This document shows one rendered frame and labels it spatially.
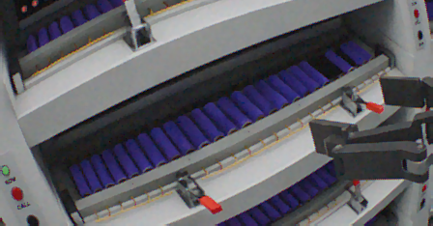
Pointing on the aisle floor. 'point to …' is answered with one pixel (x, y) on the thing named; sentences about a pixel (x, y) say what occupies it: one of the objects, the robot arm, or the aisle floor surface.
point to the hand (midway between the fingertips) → (365, 112)
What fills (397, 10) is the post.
